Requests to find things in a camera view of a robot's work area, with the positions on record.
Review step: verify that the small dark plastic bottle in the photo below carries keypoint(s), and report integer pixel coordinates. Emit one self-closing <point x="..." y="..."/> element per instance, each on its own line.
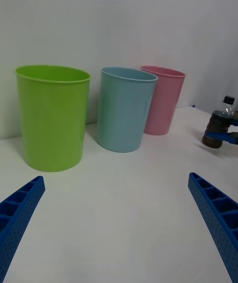
<point x="218" y="121"/>

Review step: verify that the pale blue plastic bin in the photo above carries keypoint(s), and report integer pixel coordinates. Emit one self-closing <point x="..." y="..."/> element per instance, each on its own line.
<point x="121" y="111"/>

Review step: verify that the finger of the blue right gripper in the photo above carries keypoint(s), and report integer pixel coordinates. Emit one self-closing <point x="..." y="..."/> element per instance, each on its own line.
<point x="235" y="122"/>
<point x="219" y="136"/>

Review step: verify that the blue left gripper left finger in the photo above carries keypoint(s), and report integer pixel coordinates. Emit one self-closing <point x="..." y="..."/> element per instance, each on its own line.
<point x="17" y="216"/>

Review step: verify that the green plastic bin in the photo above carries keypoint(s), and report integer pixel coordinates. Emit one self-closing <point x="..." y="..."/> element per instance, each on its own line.
<point x="52" y="119"/>

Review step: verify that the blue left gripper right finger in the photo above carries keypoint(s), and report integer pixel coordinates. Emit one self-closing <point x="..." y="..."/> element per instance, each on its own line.
<point x="220" y="223"/>

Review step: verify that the pink plastic bin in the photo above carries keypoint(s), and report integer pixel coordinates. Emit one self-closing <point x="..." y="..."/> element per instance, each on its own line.
<point x="164" y="106"/>

